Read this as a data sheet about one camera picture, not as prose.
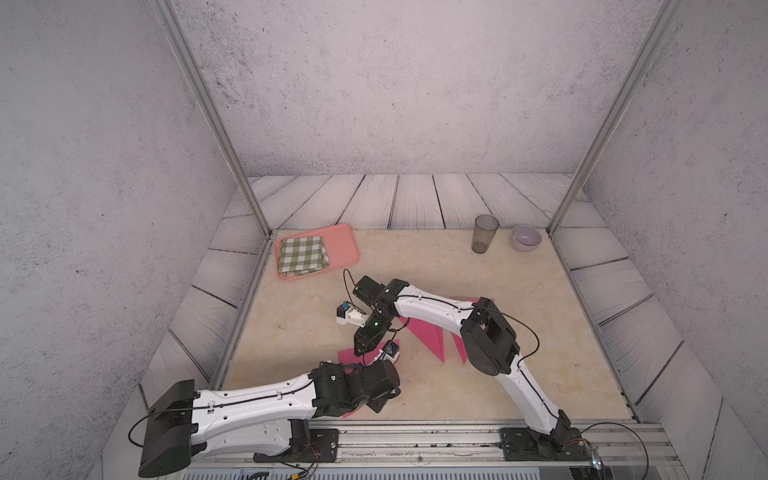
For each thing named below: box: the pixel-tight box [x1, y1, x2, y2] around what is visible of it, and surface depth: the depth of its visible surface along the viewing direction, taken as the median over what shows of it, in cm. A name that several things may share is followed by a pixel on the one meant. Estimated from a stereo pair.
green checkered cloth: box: [278, 236, 330, 277], surface depth 114 cm
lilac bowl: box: [510, 225, 542, 252], surface depth 116 cm
